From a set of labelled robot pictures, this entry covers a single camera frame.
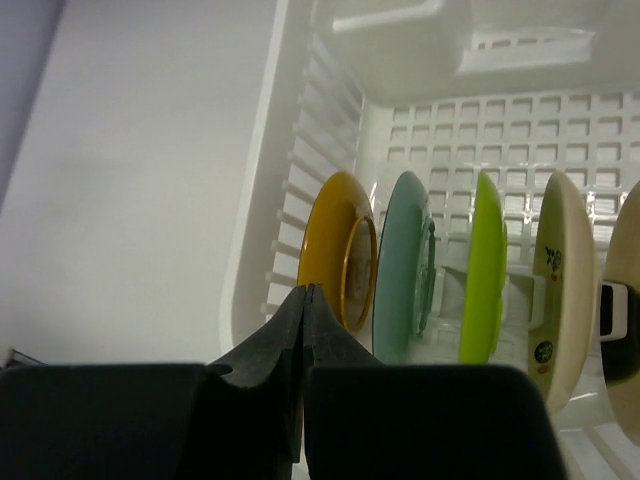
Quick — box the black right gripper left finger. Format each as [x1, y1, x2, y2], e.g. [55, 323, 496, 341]
[1, 287, 306, 479]

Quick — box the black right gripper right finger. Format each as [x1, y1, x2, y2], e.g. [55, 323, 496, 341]
[303, 285, 568, 479]

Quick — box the teal blue floral plate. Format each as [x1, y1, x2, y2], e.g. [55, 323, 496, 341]
[372, 171, 436, 364]

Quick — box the yellow patterned plate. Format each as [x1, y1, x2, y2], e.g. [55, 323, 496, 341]
[297, 171, 378, 333]

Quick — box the lime green plate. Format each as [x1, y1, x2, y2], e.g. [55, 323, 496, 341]
[458, 171, 507, 364]

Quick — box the cream plate at rack end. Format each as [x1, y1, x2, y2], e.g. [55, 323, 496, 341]
[600, 185, 639, 445]

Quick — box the white plastic dish rack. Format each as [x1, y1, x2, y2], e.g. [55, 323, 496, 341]
[219, 1, 639, 479]

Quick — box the cream plate with flower print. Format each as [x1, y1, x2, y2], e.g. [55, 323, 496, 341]
[528, 171, 599, 415]

